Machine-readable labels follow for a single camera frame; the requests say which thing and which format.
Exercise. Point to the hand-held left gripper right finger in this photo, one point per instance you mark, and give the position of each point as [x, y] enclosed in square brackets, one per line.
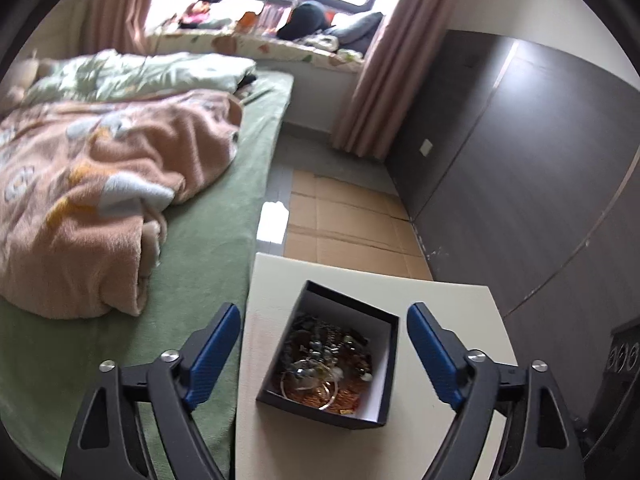
[435, 360]

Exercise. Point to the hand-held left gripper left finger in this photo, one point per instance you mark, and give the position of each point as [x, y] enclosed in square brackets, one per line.
[210, 360]

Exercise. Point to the jewellery heap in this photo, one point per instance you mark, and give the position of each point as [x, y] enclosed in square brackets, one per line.
[350, 392]

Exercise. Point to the black jewelry box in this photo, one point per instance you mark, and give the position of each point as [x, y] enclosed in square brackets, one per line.
[310, 407]

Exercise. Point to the thin metal bangle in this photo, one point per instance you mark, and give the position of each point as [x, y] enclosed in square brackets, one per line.
[331, 400]

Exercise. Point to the bed with green sheet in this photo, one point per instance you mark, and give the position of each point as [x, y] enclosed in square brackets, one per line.
[200, 240]

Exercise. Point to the flattened cardboard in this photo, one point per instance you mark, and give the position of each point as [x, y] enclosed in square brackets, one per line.
[340, 230]

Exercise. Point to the black speaker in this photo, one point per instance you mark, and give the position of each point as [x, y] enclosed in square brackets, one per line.
[617, 385]

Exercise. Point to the pink fleece blanket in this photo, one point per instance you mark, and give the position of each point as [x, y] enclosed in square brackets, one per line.
[100, 185]

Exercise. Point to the dark grey wardrobe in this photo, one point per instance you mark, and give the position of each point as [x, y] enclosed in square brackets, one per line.
[525, 160]

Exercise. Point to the pale green quilt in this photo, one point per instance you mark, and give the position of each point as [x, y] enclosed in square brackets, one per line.
[150, 72]

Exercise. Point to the pink curtain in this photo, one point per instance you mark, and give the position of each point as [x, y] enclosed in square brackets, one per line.
[395, 60]
[120, 5]

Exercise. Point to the printed windowsill cushion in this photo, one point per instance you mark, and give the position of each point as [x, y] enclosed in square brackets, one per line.
[280, 50]

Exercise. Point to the stuffed toy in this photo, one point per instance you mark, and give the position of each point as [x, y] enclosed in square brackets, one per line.
[30, 77]

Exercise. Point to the grey pillow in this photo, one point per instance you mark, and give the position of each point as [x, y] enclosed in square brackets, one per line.
[357, 30]

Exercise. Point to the row of windowsill toys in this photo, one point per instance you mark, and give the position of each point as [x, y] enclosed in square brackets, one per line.
[220, 17]

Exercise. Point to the white wall socket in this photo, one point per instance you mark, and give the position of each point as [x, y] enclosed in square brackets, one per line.
[426, 147]

